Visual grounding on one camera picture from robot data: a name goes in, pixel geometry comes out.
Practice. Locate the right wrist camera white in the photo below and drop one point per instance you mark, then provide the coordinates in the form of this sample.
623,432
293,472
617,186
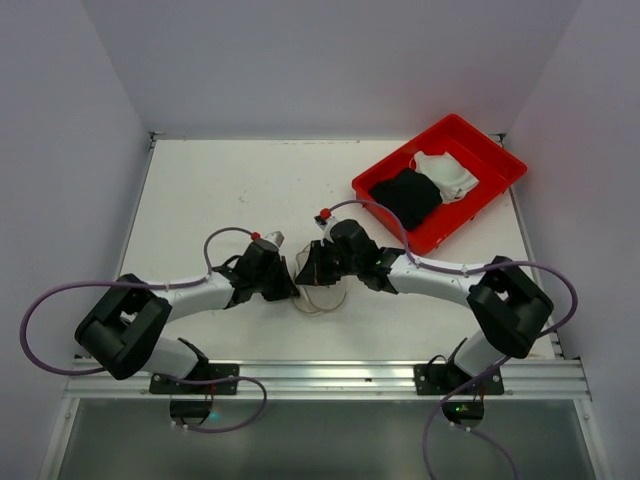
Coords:
326,221

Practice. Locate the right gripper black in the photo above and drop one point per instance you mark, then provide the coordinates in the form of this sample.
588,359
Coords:
323,260

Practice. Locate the aluminium mounting rail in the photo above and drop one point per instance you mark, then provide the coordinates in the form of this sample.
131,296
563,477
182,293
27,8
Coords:
364,380

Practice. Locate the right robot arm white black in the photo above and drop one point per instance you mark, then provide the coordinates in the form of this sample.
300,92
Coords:
509,307

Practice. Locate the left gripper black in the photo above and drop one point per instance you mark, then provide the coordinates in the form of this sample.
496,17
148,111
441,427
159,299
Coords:
275,275

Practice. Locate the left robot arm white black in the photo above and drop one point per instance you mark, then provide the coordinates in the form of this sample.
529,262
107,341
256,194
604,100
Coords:
123,331

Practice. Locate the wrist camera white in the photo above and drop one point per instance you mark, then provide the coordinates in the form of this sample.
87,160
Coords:
276,238
326,221

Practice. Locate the white mesh laundry bag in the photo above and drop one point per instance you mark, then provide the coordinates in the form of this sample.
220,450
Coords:
320,300

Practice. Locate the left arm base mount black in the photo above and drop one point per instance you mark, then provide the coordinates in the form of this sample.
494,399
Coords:
192,403

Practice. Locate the white bra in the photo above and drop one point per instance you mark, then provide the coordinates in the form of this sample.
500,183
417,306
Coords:
452,179

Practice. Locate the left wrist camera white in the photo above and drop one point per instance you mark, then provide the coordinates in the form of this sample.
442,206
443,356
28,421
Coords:
276,238

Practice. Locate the black garment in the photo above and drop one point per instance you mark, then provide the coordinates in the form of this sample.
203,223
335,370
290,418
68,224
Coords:
410,195

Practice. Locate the red plastic tray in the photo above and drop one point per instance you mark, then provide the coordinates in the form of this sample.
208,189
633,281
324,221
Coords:
494,167

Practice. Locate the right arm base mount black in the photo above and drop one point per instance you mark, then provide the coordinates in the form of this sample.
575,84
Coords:
439,377

